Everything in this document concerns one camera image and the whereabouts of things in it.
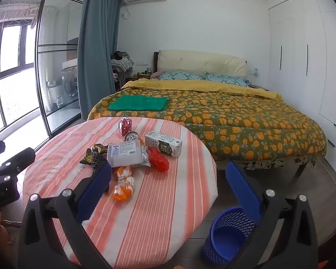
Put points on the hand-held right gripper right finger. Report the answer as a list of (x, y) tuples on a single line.
[(245, 193)]

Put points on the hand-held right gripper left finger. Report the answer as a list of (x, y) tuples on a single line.
[(96, 190)]

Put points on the clear yellow bread packet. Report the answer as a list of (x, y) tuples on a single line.
[(123, 186)]

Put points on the dark snack wrapper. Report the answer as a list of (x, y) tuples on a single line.
[(92, 157)]

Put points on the white tissue packet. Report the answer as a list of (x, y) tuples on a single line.
[(126, 154)]

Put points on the blue plastic basket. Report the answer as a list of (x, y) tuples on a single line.
[(226, 238)]

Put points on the crushed orange can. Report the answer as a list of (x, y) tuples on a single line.
[(131, 136)]

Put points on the red snack wrapper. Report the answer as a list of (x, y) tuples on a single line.
[(158, 159)]

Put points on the crushed red can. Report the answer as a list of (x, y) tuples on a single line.
[(125, 126)]

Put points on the white milk carton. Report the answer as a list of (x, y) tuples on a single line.
[(163, 144)]

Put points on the leaf print bed skirt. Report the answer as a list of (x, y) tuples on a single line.
[(268, 164)]

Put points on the orange striped tablecloth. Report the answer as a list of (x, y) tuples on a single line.
[(162, 201)]

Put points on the black framed window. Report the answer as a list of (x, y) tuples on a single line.
[(8, 61)]

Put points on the washing machine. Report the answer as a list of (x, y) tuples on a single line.
[(70, 84)]

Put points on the green folded cloth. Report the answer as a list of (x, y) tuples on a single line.
[(137, 102)]

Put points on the wooden nightstand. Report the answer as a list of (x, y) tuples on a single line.
[(137, 78)]

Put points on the yellow blanket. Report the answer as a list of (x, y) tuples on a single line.
[(184, 85)]

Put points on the black framed glass door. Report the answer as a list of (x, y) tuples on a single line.
[(58, 33)]

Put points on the pile of clothes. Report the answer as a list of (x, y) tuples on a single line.
[(122, 60)]

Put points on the grey blue curtain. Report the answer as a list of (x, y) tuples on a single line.
[(98, 47)]

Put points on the cream padded headboard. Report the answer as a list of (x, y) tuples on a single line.
[(201, 61)]

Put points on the white wardrobe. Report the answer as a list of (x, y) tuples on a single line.
[(305, 47)]

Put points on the white wall shelf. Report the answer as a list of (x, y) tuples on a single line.
[(254, 72)]

